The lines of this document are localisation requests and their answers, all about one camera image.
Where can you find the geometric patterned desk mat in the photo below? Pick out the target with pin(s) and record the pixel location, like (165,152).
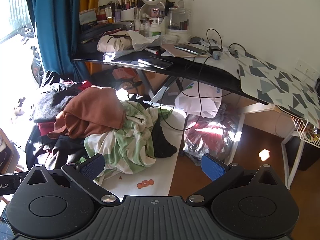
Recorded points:
(275,80)

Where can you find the white cardboard box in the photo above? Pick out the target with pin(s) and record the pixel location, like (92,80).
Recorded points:
(87,17)

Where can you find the white pump bottle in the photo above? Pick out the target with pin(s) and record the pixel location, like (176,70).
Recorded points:
(155,31)

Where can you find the black plug adapter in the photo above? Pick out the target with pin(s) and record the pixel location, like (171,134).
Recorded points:
(214,48)

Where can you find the clear small bottle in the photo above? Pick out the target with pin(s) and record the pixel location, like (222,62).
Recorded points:
(181,3)

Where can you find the white brush holder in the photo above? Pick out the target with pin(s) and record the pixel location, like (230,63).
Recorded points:
(128,13)

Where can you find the white printed plastic bag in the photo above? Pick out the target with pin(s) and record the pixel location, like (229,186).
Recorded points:
(200,97)

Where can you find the dark knitted garment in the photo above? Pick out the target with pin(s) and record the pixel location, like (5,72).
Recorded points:
(50,105)

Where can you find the bunch of makeup brushes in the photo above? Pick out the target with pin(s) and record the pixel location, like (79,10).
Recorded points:
(125,1)

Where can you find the red garment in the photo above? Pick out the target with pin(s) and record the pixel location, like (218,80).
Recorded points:
(83,84)

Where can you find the red marker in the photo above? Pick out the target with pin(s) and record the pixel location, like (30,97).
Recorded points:
(152,51)

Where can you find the clear cosmetic organiser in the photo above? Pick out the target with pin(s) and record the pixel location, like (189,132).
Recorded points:
(178,20)

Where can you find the black smartphone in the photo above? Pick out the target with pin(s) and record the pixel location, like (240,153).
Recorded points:
(156,62)

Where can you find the black desk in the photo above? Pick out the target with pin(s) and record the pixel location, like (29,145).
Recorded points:
(180,66)

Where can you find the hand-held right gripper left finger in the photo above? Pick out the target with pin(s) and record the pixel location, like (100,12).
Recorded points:
(92,166)

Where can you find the clear bag of red clothes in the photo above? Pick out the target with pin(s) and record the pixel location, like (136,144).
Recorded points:
(212,135)

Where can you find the teal curtain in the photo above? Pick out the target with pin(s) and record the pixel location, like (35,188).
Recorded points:
(57,30)

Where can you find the beige pouch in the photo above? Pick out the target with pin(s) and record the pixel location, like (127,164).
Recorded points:
(112,43)

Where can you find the orange box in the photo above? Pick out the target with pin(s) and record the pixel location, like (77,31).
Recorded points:
(122,75)

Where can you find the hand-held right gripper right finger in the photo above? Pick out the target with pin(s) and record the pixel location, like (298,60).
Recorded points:
(212,167)

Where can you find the green white striped cloth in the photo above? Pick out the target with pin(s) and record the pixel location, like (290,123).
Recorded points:
(125,145)

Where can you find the white metal table frame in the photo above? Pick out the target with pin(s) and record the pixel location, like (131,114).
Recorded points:
(292,160)

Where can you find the beige notebook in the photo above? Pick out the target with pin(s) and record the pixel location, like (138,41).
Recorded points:
(175,53)

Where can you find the pink cosmetic jar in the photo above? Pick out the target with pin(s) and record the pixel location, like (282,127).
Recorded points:
(155,13)

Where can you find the grey small pouch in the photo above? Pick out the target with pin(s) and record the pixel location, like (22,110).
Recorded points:
(196,40)

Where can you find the black cloth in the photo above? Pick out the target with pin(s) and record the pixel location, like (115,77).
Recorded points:
(50,152)
(162,140)
(53,80)

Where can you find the brown garment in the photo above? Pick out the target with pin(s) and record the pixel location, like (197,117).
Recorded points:
(95,110)

